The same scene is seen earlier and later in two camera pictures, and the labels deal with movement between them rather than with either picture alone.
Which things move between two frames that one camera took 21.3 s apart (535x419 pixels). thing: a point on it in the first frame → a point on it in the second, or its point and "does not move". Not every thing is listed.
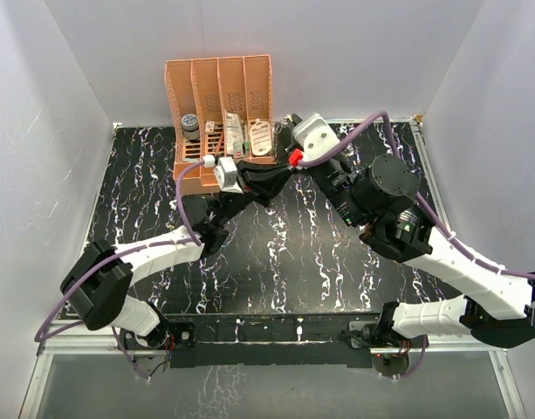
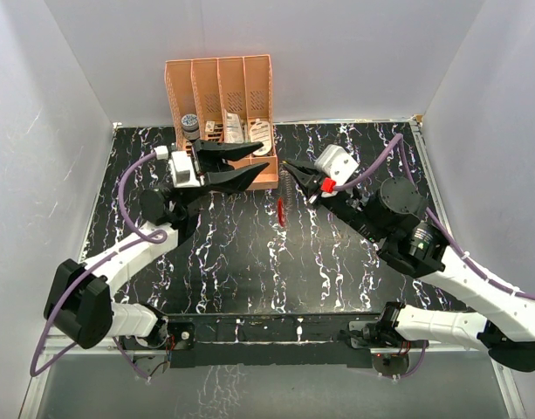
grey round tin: [190, 127] does not move
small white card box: [209, 126] does not move
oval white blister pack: [260, 138] does not move
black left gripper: [260, 181] → [233, 180]
